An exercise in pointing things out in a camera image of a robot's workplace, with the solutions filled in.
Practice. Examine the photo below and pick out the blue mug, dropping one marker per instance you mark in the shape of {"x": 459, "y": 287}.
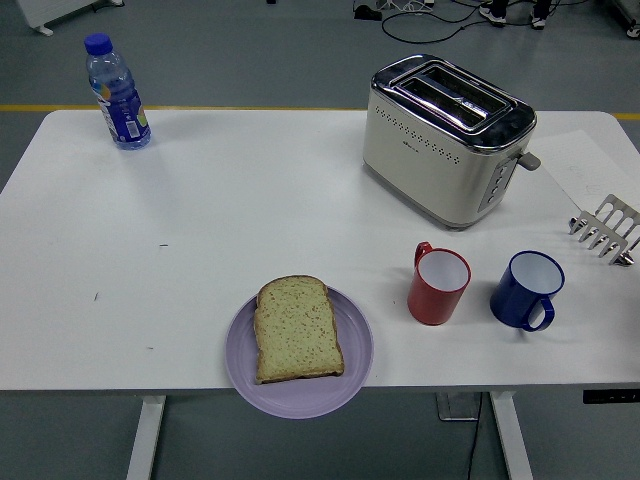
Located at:
{"x": 512, "y": 302}

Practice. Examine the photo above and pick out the grey metal bracket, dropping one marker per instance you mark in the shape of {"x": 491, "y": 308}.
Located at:
{"x": 455, "y": 407}

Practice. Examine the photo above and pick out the white equipment frame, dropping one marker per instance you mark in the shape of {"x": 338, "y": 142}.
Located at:
{"x": 632, "y": 27}

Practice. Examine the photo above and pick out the cream and chrome toaster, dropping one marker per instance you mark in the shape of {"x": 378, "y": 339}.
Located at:
{"x": 425, "y": 165}

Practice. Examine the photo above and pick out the red mug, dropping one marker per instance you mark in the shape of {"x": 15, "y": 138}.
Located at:
{"x": 432, "y": 305}

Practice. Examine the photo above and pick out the purple plate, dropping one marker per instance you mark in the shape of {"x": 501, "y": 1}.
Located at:
{"x": 300, "y": 400}

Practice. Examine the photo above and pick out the white furniture base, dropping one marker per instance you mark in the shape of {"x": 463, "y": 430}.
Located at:
{"x": 55, "y": 10}

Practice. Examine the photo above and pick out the clear water bottle blue cap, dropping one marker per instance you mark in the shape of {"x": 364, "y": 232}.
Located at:
{"x": 120, "y": 100}

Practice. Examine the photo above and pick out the white table leg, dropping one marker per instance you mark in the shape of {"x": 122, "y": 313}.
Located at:
{"x": 145, "y": 440}
{"x": 512, "y": 440}

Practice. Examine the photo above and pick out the silver toast rack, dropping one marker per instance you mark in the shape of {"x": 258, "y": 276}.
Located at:
{"x": 607, "y": 235}

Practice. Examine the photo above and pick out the grey toaster lever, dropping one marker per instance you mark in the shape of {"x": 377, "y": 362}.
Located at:
{"x": 529, "y": 160}

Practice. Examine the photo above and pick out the black table control panel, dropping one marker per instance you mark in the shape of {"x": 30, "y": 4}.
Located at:
{"x": 610, "y": 396}

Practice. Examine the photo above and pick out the person's foot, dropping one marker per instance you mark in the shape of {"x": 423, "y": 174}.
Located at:
{"x": 494, "y": 15}
{"x": 539, "y": 20}

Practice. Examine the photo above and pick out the bread slice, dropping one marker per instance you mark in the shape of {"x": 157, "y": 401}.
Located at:
{"x": 297, "y": 330}

